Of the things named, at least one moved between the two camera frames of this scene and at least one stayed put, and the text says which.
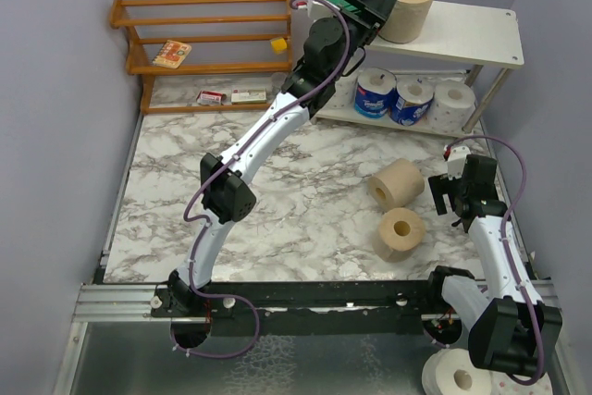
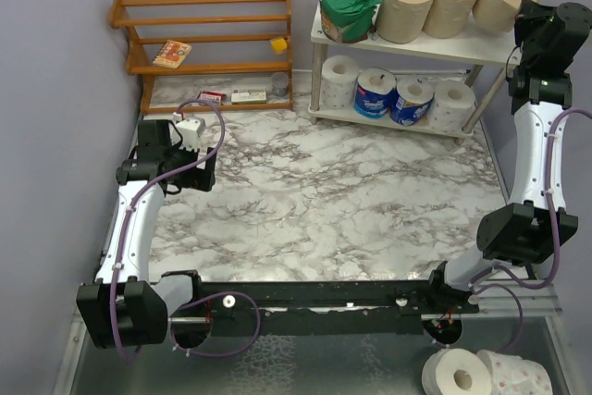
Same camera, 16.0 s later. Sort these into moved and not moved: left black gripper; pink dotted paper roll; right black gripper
Moved: left black gripper; right black gripper
Not moved: pink dotted paper roll
